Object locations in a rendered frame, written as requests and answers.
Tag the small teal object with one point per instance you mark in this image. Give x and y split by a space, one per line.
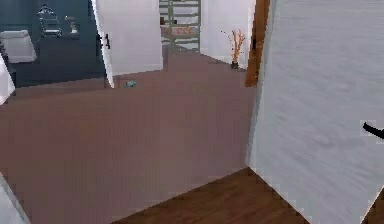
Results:
130 84

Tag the orange twig house plant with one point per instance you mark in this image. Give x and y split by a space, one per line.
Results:
236 46

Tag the grey-green shelf unit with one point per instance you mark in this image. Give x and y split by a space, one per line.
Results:
181 23

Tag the brown wooden room door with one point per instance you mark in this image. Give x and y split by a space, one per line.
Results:
257 43

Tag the white room door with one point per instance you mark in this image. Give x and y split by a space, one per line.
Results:
133 36

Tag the pale grey room door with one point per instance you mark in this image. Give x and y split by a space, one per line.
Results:
320 106

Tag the white toilet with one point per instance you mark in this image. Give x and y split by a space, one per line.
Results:
18 45

